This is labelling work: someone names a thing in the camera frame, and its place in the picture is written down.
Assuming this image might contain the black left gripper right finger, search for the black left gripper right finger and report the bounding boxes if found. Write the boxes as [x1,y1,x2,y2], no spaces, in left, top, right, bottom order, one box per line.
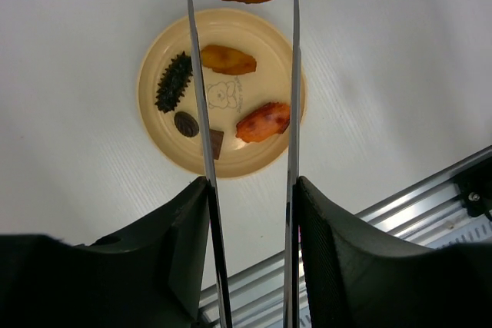
[297,177,491,327]

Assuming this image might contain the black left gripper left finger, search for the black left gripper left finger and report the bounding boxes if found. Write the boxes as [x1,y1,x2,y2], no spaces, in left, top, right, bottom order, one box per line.
[1,177,209,327]

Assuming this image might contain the stainless steel tongs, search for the stainless steel tongs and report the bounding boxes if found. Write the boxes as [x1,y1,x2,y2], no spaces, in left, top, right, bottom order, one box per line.
[187,0,301,327]

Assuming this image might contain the brown square chocolate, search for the brown square chocolate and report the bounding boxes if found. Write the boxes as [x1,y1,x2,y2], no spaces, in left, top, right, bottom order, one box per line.
[209,129,224,160]

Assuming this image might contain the dark oval chocolate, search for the dark oval chocolate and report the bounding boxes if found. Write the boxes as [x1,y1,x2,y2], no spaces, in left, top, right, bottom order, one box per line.
[174,111,199,137]

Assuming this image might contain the red orange fried piece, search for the red orange fried piece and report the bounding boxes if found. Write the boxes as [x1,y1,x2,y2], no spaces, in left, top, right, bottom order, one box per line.
[235,102,291,143]

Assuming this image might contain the black spiky sea cucumber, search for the black spiky sea cucumber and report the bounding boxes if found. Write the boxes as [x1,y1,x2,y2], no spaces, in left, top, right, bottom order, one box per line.
[155,51,193,114]

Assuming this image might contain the beige round plate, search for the beige round plate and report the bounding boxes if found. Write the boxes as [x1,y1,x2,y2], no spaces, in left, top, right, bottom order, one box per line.
[137,8,292,178]

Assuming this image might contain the aluminium front rail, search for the aluminium front rail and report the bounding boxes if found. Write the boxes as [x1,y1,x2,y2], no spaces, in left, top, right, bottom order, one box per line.
[198,145,492,328]

